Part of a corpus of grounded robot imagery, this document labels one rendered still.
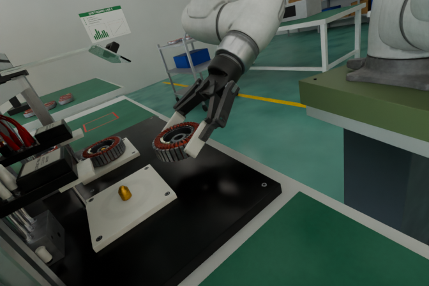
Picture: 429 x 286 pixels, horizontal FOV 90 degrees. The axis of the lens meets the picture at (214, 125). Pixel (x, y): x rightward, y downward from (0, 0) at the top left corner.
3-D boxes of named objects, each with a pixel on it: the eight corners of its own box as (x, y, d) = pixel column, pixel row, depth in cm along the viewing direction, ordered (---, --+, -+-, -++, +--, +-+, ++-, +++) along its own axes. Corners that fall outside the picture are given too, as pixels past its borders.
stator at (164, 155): (191, 129, 54) (186, 116, 52) (217, 141, 45) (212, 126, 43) (150, 152, 49) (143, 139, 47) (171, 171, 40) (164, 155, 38)
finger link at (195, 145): (211, 127, 44) (214, 128, 43) (193, 158, 42) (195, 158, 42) (202, 119, 42) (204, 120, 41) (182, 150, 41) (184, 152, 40)
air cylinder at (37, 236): (65, 228, 41) (48, 208, 39) (65, 256, 35) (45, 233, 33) (34, 246, 39) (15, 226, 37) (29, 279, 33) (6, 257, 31)
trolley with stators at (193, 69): (205, 89, 391) (187, 30, 348) (241, 95, 310) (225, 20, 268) (176, 102, 365) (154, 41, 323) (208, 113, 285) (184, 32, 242)
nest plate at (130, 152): (127, 140, 72) (126, 136, 71) (140, 155, 60) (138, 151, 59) (80, 163, 65) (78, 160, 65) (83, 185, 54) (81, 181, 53)
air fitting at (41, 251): (53, 255, 34) (43, 243, 33) (53, 261, 33) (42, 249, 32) (46, 260, 34) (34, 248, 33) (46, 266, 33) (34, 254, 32)
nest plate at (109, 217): (151, 167, 53) (149, 163, 52) (177, 197, 41) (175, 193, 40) (87, 204, 46) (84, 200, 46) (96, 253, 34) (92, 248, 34)
